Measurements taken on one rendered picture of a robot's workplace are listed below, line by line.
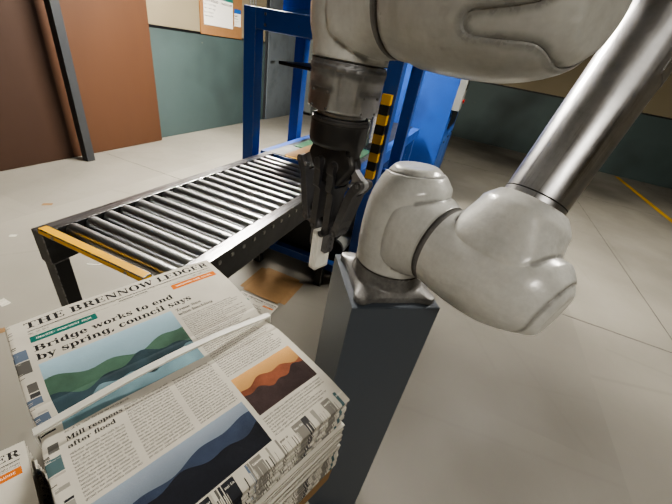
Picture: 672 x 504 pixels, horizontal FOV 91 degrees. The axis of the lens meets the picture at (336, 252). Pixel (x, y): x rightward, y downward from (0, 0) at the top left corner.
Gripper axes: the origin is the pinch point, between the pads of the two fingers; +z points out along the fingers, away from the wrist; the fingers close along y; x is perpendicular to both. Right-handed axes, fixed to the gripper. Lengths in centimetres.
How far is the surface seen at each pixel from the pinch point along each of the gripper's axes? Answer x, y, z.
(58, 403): -35.2, -2.7, 10.3
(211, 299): -14.2, -8.8, 10.1
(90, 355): -31.0, -7.6, 10.3
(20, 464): -43, -15, 34
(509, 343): 170, 22, 117
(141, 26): 128, -441, -10
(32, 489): -42, -10, 34
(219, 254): 11, -55, 37
